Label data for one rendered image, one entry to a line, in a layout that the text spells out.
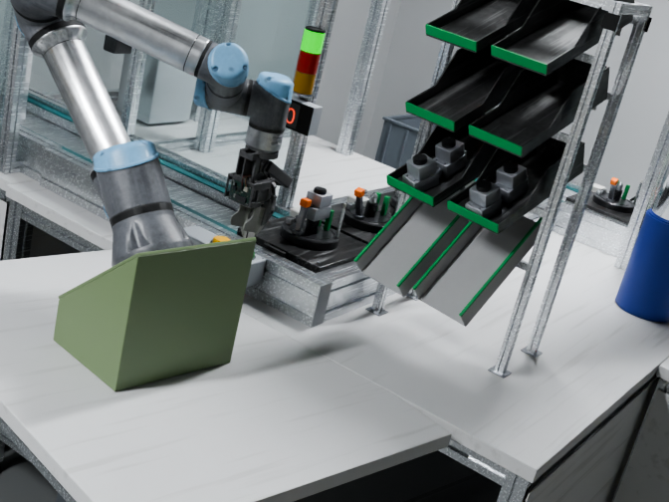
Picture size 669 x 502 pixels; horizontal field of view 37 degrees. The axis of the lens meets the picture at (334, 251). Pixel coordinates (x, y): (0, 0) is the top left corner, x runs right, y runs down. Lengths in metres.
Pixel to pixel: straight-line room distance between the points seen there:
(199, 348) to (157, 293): 0.18
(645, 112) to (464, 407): 3.31
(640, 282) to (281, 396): 1.23
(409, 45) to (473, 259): 3.99
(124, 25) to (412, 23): 4.20
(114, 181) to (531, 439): 0.91
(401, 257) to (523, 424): 0.44
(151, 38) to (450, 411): 0.91
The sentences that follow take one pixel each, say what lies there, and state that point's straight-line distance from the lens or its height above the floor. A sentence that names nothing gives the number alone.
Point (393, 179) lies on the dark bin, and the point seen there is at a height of 1.21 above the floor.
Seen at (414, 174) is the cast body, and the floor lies 1.23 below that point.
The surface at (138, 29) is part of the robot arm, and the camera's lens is 1.93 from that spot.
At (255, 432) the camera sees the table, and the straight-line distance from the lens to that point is 1.75.
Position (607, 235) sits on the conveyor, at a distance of 3.26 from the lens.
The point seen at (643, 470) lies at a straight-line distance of 2.64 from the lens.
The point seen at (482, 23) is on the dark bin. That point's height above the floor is 1.55.
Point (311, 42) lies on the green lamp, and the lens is 2.41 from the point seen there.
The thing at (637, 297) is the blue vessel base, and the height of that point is 0.91.
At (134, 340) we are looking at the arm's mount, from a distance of 1.76.
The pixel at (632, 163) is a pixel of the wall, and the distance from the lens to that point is 5.17.
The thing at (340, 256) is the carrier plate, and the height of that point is 0.97.
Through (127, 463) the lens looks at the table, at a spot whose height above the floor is 0.86.
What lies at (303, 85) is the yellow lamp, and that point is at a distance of 2.43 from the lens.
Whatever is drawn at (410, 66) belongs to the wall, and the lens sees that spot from 6.02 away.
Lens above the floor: 1.77
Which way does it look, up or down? 20 degrees down
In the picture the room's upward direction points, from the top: 14 degrees clockwise
